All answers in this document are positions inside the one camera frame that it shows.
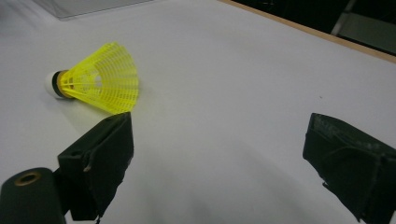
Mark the white metal stand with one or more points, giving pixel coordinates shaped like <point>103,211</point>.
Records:
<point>367,31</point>

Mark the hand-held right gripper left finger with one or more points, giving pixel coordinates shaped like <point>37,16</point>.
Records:
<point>96,165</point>

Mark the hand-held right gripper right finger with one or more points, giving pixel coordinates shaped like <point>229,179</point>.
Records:
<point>351,168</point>

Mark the yellow plastic shuttlecock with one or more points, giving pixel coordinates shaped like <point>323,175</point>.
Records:
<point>106,77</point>

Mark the clear plastic container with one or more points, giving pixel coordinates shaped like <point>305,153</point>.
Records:
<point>93,7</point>

